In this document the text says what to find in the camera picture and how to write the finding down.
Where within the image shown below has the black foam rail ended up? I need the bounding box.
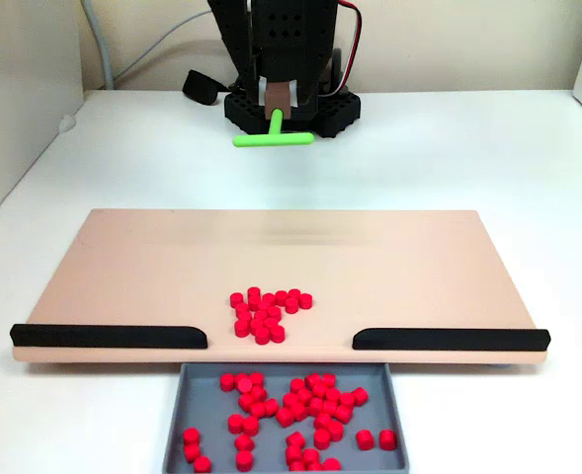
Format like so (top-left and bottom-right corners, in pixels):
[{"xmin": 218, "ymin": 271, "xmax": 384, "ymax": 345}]
[
  {"xmin": 9, "ymin": 323, "xmax": 208, "ymax": 351},
  {"xmin": 352, "ymin": 327, "xmax": 551, "ymax": 353}
]

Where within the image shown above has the grey shallow tray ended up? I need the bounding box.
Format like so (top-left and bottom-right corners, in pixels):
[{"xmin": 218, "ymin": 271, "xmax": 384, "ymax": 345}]
[{"xmin": 161, "ymin": 362, "xmax": 411, "ymax": 474}]

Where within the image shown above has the red black servo cable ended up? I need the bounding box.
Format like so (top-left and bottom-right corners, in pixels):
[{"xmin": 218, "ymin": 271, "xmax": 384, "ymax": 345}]
[{"xmin": 337, "ymin": 1, "xmax": 365, "ymax": 95}]

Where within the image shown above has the thick grey cable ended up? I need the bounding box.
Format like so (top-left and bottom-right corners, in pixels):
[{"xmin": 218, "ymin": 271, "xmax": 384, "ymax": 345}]
[{"xmin": 80, "ymin": 0, "xmax": 117, "ymax": 91}]

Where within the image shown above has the beige side panel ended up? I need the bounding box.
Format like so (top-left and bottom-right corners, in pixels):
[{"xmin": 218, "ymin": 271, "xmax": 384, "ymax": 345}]
[{"xmin": 0, "ymin": 0, "xmax": 85, "ymax": 236}]

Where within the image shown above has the green T-shaped pusher tool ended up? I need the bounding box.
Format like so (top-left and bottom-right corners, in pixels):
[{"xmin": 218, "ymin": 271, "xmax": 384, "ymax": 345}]
[{"xmin": 231, "ymin": 82, "xmax": 316, "ymax": 150}]

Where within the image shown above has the white USB cable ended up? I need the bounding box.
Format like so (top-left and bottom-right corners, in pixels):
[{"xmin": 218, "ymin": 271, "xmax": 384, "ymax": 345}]
[{"xmin": 114, "ymin": 10, "xmax": 213, "ymax": 85}]

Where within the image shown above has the pink flat board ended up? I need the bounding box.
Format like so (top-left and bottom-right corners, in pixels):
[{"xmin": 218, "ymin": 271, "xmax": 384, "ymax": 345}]
[{"xmin": 12, "ymin": 208, "xmax": 551, "ymax": 366}]

